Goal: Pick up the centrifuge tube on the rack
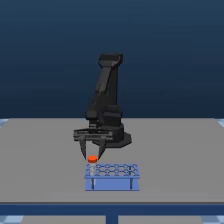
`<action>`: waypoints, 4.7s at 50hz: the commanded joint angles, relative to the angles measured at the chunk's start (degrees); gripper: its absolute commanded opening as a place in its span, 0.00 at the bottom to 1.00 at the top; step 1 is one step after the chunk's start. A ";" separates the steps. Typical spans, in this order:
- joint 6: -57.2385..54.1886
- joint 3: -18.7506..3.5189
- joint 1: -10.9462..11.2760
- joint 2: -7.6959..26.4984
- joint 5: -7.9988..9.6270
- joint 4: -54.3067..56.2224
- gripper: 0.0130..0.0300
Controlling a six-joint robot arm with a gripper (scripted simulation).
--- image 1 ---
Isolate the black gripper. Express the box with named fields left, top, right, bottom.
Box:
left=72, top=127, right=116, bottom=160

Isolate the clear tube with orange cap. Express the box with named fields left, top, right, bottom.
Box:
left=87, top=155, right=98, bottom=186

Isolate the blue tube rack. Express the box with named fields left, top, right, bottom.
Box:
left=83, top=162, right=141, bottom=192

